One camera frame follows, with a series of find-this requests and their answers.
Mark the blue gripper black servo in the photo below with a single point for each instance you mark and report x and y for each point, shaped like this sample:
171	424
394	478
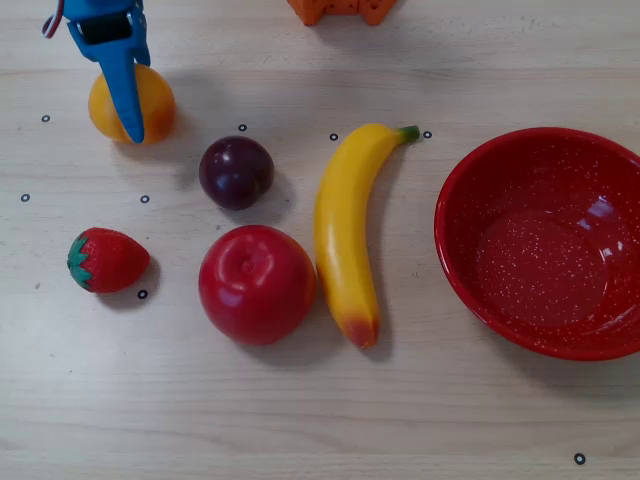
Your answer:
106	27

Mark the yellow orange toy peach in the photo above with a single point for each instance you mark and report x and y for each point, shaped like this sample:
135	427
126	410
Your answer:
160	100

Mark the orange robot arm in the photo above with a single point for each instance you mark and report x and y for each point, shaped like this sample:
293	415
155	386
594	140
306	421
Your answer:
320	10

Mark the red speckled enamel bowl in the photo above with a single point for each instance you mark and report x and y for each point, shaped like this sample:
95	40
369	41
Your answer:
540	250

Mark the dark purple toy plum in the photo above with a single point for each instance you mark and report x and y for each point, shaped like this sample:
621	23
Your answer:
235	172

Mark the red toy strawberry green leaves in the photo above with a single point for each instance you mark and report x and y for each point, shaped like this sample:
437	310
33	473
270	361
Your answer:
115	260

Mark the red toy apple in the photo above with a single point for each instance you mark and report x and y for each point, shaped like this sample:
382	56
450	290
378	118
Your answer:
257	285

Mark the yellow toy banana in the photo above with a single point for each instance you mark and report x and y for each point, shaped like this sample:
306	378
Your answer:
345	225

